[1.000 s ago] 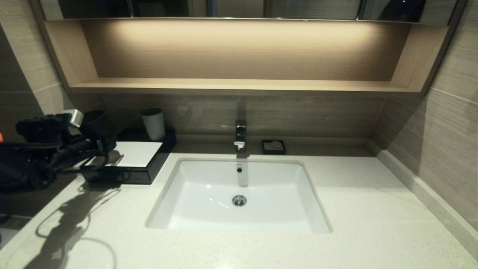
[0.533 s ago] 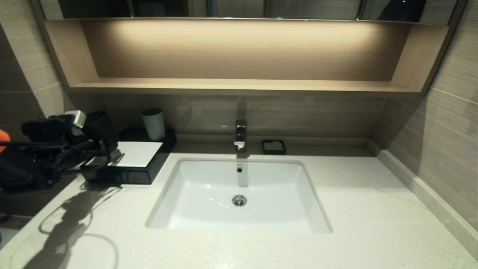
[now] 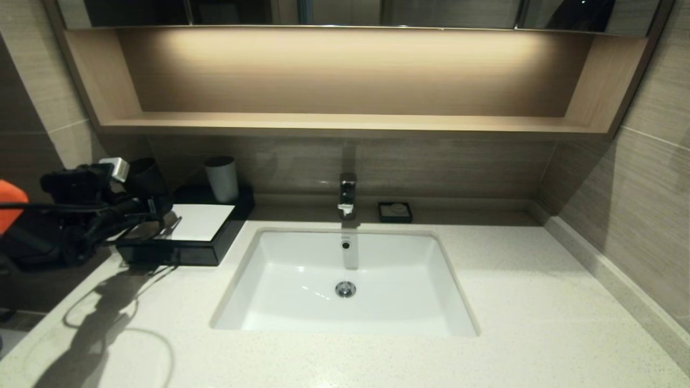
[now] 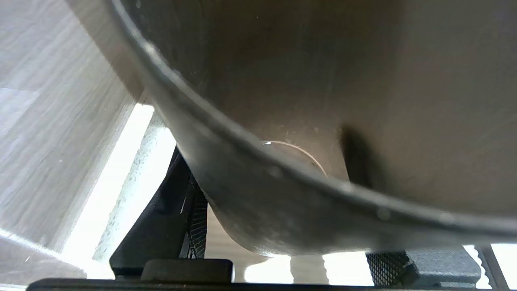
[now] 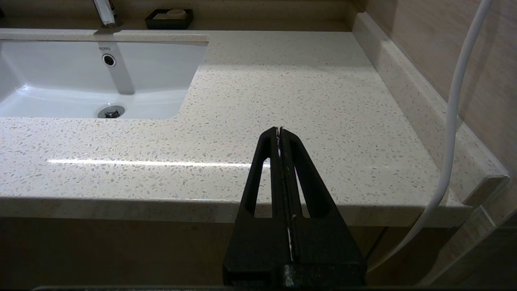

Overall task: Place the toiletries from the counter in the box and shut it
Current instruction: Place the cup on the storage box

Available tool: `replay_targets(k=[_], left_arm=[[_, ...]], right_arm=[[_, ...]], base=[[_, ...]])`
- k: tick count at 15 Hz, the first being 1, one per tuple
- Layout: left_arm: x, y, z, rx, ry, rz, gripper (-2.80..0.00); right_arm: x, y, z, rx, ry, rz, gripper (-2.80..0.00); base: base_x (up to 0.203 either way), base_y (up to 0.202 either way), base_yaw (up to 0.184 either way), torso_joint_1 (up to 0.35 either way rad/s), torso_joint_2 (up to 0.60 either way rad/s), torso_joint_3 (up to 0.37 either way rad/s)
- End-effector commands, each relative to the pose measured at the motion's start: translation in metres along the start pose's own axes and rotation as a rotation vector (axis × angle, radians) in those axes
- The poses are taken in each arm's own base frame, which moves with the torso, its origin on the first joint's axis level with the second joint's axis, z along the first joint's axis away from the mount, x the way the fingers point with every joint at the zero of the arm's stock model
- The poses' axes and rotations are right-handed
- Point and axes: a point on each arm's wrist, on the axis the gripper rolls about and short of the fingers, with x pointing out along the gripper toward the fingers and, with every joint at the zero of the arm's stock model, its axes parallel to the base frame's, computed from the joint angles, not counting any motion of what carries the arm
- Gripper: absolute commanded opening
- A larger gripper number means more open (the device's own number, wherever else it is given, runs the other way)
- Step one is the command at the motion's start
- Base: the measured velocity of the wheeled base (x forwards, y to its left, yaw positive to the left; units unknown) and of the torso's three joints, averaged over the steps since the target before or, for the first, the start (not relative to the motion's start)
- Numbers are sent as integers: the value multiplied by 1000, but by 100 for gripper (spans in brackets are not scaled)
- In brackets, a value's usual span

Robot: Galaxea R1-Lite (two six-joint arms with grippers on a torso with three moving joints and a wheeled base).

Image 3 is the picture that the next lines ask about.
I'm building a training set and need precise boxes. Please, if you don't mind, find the black box drawer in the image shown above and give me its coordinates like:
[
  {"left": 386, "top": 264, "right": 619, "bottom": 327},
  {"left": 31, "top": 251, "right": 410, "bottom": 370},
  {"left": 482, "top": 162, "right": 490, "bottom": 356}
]
[{"left": 115, "top": 241, "right": 217, "bottom": 267}]

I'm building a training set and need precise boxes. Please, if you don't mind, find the mirrored wall cabinet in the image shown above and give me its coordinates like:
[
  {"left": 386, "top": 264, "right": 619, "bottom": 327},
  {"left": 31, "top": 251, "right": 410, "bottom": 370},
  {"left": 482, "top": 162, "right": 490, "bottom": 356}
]
[{"left": 57, "top": 0, "right": 664, "bottom": 37}]

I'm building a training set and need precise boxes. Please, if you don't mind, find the pale grey tumbler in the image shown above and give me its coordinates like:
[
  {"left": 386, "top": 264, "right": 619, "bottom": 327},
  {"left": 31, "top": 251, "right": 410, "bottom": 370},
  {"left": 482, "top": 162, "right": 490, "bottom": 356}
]
[{"left": 204, "top": 156, "right": 239, "bottom": 204}]

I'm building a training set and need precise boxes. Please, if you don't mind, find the black soap dish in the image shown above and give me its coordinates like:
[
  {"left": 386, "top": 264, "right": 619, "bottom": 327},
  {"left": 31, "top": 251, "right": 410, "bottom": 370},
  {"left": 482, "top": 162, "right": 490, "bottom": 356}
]
[{"left": 377, "top": 201, "right": 413, "bottom": 224}]

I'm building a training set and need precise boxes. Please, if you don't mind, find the black amenity box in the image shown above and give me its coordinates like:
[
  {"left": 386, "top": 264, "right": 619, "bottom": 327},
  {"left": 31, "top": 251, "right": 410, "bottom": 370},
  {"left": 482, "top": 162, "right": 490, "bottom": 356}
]
[{"left": 115, "top": 186, "right": 257, "bottom": 267}]

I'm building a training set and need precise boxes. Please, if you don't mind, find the light wooden wall shelf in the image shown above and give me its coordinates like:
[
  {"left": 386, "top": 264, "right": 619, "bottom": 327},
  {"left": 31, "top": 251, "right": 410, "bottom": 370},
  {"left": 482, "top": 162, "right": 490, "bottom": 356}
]
[{"left": 43, "top": 0, "right": 674, "bottom": 142}]

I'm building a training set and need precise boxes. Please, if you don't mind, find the white ceramic sink basin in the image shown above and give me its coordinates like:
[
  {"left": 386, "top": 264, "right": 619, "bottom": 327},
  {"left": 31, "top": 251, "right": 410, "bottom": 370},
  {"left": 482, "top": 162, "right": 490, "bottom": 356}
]
[{"left": 209, "top": 226, "right": 480, "bottom": 338}]

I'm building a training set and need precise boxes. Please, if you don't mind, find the chrome basin faucet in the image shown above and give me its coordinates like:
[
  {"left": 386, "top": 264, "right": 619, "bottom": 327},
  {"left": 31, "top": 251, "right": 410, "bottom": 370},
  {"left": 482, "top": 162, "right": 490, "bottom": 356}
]
[{"left": 338, "top": 172, "right": 358, "bottom": 220}]

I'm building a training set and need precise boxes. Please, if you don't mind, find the black tumbler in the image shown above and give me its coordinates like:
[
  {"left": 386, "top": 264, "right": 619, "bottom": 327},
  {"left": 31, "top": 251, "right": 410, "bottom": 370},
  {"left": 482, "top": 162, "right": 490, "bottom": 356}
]
[{"left": 125, "top": 157, "right": 169, "bottom": 203}]

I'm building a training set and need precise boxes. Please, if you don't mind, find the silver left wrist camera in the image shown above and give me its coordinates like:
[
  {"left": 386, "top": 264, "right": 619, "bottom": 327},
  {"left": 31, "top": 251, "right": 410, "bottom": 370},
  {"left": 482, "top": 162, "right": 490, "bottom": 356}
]
[{"left": 99, "top": 157, "right": 131, "bottom": 183}]

